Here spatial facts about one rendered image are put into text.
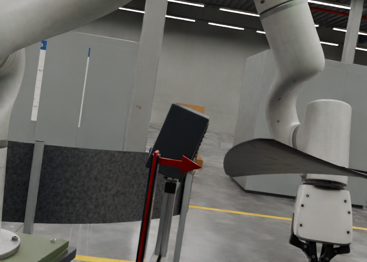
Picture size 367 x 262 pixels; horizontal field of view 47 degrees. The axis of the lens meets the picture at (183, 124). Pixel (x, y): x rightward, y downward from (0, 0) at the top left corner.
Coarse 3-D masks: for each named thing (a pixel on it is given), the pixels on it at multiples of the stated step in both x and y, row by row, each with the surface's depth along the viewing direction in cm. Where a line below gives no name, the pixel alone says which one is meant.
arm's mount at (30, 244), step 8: (16, 232) 86; (24, 240) 82; (32, 240) 82; (40, 240) 83; (48, 240) 83; (56, 240) 84; (64, 240) 84; (24, 248) 78; (32, 248) 78; (40, 248) 78; (48, 248) 79; (56, 248) 79; (64, 248) 83; (16, 256) 74; (24, 256) 74; (32, 256) 74; (40, 256) 75; (48, 256) 76; (56, 256) 80
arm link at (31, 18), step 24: (0, 0) 67; (24, 0) 68; (48, 0) 70; (72, 0) 71; (96, 0) 72; (120, 0) 74; (0, 24) 66; (24, 24) 68; (48, 24) 70; (72, 24) 73; (0, 48) 66
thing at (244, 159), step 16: (240, 144) 47; (256, 144) 45; (272, 144) 43; (224, 160) 57; (240, 160) 55; (256, 160) 54; (272, 160) 52; (288, 160) 49; (304, 160) 46; (320, 160) 44; (352, 176) 58
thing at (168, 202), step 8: (168, 200) 110; (168, 208) 109; (160, 216) 109; (168, 216) 109; (160, 224) 109; (168, 224) 109; (160, 232) 109; (168, 232) 109; (160, 240) 109; (168, 240) 110; (160, 248) 110
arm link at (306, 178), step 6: (300, 174) 79; (306, 174) 78; (312, 174) 77; (318, 174) 76; (306, 180) 79; (312, 180) 78; (318, 180) 77; (324, 180) 76; (330, 180) 75; (336, 180) 75; (342, 180) 76; (342, 186) 80
